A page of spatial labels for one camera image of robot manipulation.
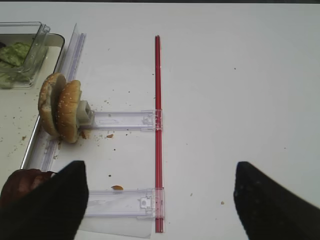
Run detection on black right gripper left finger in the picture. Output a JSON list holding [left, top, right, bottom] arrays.
[[0, 160, 89, 240]]

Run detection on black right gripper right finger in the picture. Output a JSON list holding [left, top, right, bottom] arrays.
[[233, 161, 320, 240]]

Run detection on meat patties stack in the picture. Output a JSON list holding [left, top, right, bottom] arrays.
[[0, 168, 56, 208]]

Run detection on green lettuce in container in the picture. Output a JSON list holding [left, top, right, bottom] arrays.
[[0, 42, 31, 89]]

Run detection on clear pusher track lower right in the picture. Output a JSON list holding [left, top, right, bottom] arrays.
[[84, 188, 165, 219]]

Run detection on clear pusher track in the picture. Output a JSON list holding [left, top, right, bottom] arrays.
[[84, 188, 165, 219], [76, 100, 163, 131]]

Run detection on sesame bun outer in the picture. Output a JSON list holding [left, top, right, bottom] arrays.
[[56, 80, 81, 143]]

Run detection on sesame bun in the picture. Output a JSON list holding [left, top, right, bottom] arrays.
[[38, 72, 67, 137], [56, 80, 81, 143]]

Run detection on metal tray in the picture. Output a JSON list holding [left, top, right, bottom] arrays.
[[0, 33, 65, 175]]

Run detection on sesame bun inner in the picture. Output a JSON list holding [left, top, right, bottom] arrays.
[[38, 72, 67, 137]]

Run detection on clear pusher track upper right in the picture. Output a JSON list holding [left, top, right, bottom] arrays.
[[76, 100, 163, 131]]

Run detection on red strip right side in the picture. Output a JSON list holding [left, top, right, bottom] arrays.
[[155, 35, 164, 233]]

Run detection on clear plastic container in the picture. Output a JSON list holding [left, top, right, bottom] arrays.
[[0, 21, 51, 89]]

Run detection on clear rail right of tray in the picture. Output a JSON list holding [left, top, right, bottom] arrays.
[[40, 25, 92, 172]]

